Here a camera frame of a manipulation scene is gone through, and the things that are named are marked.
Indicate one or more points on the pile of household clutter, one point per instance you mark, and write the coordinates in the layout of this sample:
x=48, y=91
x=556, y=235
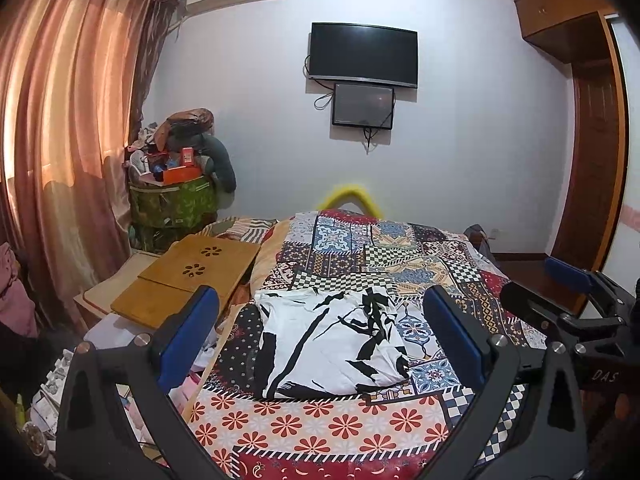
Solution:
x=172, y=145

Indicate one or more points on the pink cloth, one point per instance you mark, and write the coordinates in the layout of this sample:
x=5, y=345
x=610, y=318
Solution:
x=15, y=290

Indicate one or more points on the black and white patterned garment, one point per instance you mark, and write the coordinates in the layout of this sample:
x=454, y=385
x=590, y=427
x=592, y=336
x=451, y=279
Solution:
x=320, y=345

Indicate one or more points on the pink curtain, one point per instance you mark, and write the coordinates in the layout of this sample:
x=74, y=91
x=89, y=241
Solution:
x=70, y=135

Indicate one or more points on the yellow curved headboard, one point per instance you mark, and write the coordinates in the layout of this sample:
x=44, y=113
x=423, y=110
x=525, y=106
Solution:
x=350, y=194

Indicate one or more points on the pile of small white boxes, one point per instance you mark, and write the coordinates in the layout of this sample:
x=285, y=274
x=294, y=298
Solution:
x=55, y=390

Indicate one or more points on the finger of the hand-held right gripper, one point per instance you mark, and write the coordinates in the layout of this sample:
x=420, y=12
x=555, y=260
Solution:
x=567, y=272
x=530, y=305

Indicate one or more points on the large black wall television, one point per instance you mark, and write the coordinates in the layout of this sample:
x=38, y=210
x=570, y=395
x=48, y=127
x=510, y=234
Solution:
x=362, y=55

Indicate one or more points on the striped cloth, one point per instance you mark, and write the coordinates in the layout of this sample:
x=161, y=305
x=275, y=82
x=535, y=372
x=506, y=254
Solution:
x=250, y=230

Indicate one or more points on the small black wall screen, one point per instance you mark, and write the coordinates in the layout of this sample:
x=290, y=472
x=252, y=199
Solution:
x=362, y=105

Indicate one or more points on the grey stuffed pillow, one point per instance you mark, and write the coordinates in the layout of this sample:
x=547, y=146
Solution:
x=224, y=162

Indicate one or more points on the green patterned storage bag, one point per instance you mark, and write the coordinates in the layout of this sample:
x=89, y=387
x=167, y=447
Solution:
x=172, y=205

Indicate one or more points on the colourful patchwork printed blanket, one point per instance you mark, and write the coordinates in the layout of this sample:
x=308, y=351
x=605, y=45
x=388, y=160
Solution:
x=325, y=425

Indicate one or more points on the brown wooden wardrobe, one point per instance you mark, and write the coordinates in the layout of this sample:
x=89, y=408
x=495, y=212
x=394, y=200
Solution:
x=592, y=150

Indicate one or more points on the wooden lap desk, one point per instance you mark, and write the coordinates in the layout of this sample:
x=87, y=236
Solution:
x=185, y=280

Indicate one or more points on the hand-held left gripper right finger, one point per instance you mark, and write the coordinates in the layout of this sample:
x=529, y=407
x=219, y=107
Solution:
x=450, y=332

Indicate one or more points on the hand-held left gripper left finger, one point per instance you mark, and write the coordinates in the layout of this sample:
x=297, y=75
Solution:
x=192, y=330

